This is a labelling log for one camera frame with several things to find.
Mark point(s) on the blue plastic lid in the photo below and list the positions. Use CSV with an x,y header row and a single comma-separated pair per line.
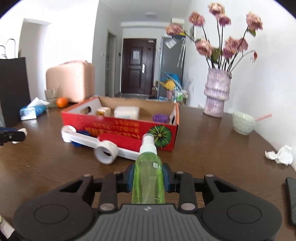
x,y
80,138

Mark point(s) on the dark entrance door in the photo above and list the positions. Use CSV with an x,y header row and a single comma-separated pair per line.
x,y
137,74

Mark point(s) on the green spray bottle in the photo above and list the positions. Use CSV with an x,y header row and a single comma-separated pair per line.
x,y
148,180

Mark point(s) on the white plastic container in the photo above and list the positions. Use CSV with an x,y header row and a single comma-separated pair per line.
x,y
127,112

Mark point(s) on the pale green bowl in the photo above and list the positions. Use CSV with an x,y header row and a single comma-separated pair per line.
x,y
243,123

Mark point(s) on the purple plastic lid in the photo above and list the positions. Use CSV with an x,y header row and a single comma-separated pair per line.
x,y
160,118

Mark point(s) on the red cardboard box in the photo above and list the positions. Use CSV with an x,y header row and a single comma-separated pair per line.
x,y
82,116

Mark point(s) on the cluttered storage cart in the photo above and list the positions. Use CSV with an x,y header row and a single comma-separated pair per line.
x,y
170,88

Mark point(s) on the white tape roll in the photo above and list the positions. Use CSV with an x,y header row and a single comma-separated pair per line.
x,y
106,152

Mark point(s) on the black phone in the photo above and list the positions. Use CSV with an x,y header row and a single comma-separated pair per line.
x,y
290,186

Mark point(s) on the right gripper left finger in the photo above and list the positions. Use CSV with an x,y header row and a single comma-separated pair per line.
x,y
68,212

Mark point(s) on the dried pink roses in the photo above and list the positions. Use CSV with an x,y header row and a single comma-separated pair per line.
x,y
230,51

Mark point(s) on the purple ceramic vase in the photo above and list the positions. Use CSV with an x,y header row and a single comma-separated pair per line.
x,y
217,89

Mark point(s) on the grey refrigerator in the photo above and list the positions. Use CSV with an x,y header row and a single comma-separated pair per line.
x,y
171,62

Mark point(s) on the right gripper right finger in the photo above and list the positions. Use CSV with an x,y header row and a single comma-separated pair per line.
x,y
225,211

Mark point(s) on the orange fruit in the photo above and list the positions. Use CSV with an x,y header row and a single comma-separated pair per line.
x,y
62,102

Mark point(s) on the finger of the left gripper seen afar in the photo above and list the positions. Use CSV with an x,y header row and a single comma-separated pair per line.
x,y
6,135

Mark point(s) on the blue tissue pack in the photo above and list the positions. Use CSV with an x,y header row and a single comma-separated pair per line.
x,y
32,111

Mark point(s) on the white red lint brush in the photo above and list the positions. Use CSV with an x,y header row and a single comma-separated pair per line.
x,y
67,130

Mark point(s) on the pink suitcase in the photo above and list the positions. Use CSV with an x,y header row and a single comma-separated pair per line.
x,y
75,79

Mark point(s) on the small beige box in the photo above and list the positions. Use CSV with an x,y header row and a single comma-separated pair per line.
x,y
103,111

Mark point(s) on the pink spoon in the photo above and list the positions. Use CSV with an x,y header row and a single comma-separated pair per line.
x,y
263,117

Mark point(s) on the white jar lid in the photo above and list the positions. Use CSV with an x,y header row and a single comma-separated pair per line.
x,y
19,135

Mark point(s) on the black paper bag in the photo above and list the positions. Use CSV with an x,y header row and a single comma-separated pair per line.
x,y
14,88

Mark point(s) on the crumpled white tissue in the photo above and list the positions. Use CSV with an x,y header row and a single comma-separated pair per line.
x,y
283,156

